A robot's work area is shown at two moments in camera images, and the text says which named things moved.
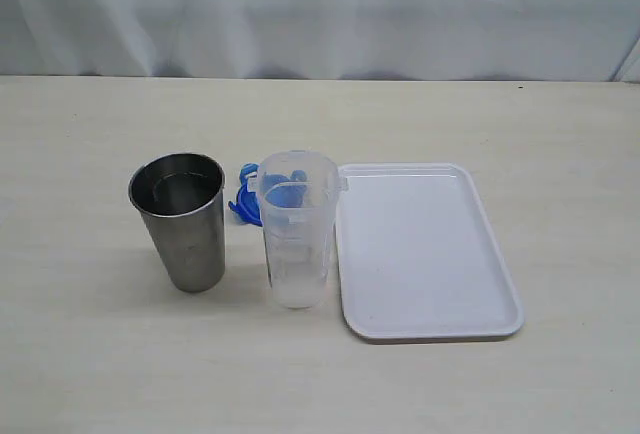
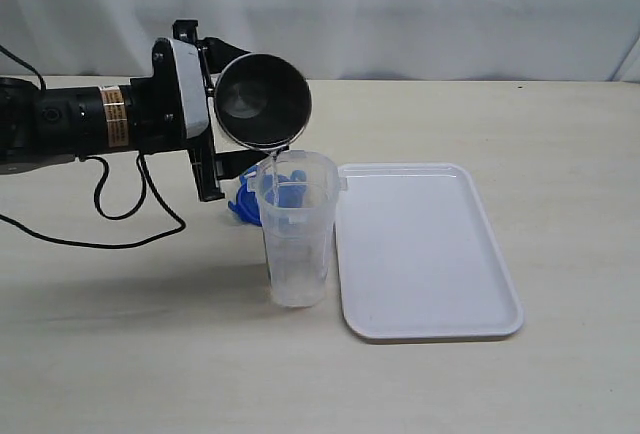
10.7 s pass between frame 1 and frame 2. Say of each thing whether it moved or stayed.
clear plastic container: stayed
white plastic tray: stayed
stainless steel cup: moved
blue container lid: stayed
